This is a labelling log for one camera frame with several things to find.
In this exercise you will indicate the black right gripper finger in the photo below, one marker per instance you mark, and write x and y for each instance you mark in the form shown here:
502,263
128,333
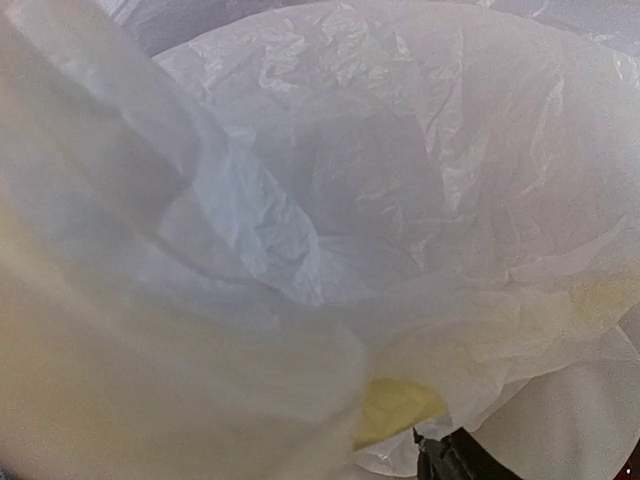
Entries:
457,456

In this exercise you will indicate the translucent white trash bag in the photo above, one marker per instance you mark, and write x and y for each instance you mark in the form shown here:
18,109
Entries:
284,247

